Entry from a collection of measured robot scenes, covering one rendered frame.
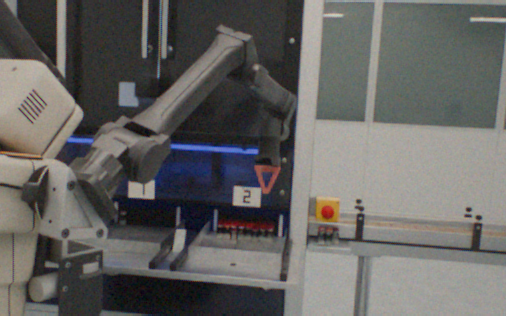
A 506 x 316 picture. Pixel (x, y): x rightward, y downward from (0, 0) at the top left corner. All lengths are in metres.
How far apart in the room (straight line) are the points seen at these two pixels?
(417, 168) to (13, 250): 5.78
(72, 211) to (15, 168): 0.12
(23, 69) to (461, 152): 5.89
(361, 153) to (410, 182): 0.56
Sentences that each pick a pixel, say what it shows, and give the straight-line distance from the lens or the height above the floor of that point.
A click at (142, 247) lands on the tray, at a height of 0.90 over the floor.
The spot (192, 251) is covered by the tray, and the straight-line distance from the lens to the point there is 1.80.
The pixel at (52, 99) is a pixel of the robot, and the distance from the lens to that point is 1.15.
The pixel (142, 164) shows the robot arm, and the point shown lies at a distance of 1.08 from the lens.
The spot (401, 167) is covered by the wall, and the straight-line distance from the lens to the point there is 6.67.
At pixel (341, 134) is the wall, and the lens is 6.59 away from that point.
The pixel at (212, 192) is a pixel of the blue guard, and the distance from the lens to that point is 2.02.
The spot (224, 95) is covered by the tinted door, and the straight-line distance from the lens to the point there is 2.00.
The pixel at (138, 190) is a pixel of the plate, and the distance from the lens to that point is 2.07.
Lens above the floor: 1.36
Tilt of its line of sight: 9 degrees down
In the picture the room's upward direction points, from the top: 3 degrees clockwise
